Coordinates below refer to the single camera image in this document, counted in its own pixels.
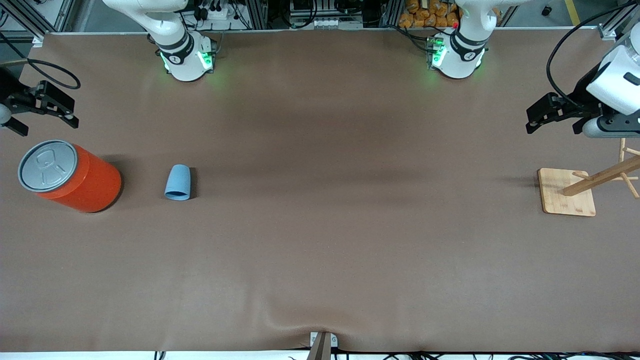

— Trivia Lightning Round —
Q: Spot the light blue cup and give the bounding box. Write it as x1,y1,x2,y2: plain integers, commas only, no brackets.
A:
164,164,192,201

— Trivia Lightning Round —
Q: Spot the orange can with grey lid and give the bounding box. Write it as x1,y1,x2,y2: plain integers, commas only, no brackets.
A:
17,139,123,214

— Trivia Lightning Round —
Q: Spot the wooden mug rack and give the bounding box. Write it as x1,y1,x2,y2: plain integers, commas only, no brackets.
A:
537,135,640,217

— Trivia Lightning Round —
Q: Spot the orange snack pile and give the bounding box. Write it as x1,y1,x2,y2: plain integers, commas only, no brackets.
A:
398,0,461,29

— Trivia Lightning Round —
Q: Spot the white power strip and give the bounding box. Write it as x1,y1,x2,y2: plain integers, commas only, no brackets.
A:
197,0,236,21

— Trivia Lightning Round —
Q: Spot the brown table cloth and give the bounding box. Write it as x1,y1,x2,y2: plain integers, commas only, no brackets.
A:
0,27,640,353

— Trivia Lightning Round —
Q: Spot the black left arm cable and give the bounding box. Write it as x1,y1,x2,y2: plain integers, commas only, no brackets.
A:
546,0,640,109

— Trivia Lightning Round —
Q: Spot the aluminium frame strut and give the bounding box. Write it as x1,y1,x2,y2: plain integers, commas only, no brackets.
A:
245,0,268,30
597,5,640,41
0,0,47,48
381,0,403,28

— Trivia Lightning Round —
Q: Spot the metal table clamp bracket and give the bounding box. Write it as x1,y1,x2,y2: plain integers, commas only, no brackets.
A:
309,331,339,360

